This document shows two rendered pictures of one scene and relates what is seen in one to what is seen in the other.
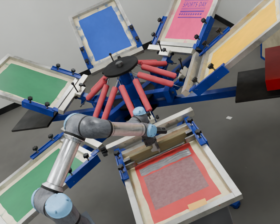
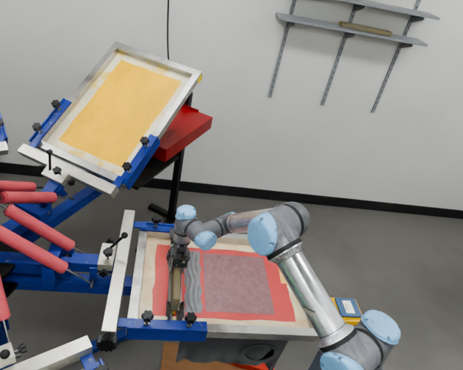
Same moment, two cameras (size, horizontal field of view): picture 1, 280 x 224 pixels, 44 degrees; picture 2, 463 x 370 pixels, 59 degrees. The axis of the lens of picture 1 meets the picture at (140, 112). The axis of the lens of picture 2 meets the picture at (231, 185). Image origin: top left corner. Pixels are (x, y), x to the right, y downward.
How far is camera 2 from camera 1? 2.32 m
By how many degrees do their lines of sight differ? 82
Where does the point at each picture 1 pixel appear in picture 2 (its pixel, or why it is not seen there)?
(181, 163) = (209, 266)
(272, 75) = (164, 144)
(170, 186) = (242, 288)
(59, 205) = (388, 319)
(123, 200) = not seen: outside the picture
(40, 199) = (367, 351)
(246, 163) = not seen: hidden behind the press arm
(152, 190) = (239, 307)
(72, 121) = (286, 221)
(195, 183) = (252, 265)
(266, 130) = not seen: hidden behind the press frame
